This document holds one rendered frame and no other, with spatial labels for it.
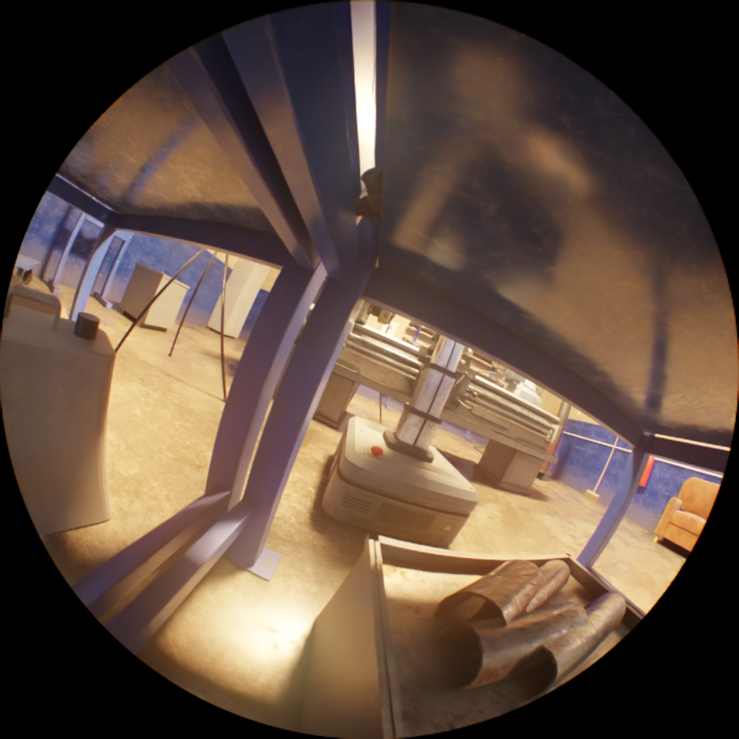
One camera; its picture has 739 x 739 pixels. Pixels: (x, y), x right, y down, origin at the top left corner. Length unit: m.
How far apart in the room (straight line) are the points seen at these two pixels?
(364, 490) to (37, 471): 0.79
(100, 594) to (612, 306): 0.62
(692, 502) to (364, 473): 4.01
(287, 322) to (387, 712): 0.47
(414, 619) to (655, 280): 0.43
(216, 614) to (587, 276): 0.71
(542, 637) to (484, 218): 0.44
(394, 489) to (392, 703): 0.63
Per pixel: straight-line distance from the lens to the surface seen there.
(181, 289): 2.89
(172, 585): 0.34
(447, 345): 1.00
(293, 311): 0.39
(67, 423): 0.47
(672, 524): 3.79
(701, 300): 0.31
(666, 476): 4.66
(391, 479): 0.74
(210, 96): 0.20
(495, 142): 0.20
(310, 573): 0.65
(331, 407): 1.89
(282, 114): 0.17
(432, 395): 0.97
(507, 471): 2.45
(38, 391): 0.45
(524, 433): 2.48
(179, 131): 0.39
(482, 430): 2.01
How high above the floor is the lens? 0.49
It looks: 1 degrees up
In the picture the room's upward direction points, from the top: 24 degrees clockwise
